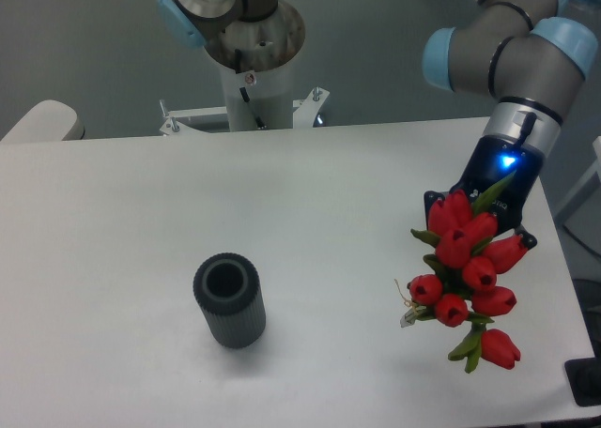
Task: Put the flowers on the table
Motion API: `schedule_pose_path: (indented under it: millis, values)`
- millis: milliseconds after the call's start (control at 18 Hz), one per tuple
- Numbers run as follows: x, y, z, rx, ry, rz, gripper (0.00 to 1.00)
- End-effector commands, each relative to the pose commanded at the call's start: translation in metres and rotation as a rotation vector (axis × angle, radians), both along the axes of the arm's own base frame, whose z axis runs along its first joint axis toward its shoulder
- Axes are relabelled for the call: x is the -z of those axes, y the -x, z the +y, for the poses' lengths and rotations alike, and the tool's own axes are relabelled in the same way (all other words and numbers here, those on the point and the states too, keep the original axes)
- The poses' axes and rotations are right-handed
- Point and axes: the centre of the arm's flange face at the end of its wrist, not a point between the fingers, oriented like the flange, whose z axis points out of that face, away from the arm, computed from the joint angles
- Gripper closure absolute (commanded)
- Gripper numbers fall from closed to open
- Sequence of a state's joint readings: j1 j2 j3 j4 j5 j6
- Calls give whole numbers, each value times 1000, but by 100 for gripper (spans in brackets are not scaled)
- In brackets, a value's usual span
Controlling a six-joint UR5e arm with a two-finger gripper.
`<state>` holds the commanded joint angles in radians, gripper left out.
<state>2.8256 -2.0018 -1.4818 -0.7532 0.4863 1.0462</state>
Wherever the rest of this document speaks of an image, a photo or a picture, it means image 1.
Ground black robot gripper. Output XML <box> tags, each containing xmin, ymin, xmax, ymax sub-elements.
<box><xmin>424</xmin><ymin>136</ymin><xmax>544</xmax><ymax>250</ymax></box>

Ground black device at table edge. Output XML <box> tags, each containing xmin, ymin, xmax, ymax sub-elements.
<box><xmin>564</xmin><ymin>358</ymin><xmax>600</xmax><ymax>407</ymax></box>

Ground dark grey ribbed vase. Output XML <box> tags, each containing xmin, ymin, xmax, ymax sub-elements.
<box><xmin>193</xmin><ymin>252</ymin><xmax>267</xmax><ymax>349</ymax></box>

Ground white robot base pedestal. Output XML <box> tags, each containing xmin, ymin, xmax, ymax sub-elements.
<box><xmin>158</xmin><ymin>0</ymin><xmax>331</xmax><ymax>137</ymax></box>

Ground red tulip bouquet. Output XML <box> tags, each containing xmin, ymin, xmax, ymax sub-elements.
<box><xmin>399</xmin><ymin>190</ymin><xmax>528</xmax><ymax>373</ymax></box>

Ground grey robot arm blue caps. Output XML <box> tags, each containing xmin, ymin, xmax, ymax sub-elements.
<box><xmin>157</xmin><ymin>0</ymin><xmax>598</xmax><ymax>248</ymax></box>

